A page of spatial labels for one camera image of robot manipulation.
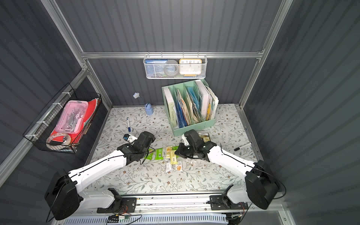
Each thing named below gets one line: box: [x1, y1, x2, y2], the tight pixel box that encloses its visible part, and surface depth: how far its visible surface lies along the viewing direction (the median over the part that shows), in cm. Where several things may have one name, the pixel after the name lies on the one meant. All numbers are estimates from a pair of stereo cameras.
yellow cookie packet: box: [165, 145, 173, 159], surface depth 95 cm
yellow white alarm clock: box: [179, 58, 203, 77], surface depth 90 cm
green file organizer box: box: [161, 78, 216, 137], surface depth 98 cm
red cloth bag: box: [49, 130, 66, 142], surface depth 68 cm
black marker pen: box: [233, 142, 253, 152], surface depth 97 cm
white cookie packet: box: [175, 160, 183, 172], surface depth 88 cm
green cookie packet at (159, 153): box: [154, 147, 164, 160], surface depth 93 cm
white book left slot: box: [163, 87, 178, 128], surface depth 93 cm
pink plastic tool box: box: [54, 100, 89, 134], surface depth 74 cm
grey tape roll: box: [163, 59, 180, 78], surface depth 89 cm
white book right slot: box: [195, 79, 211, 120], surface depth 98 cm
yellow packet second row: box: [170, 150, 179, 165], surface depth 80 cm
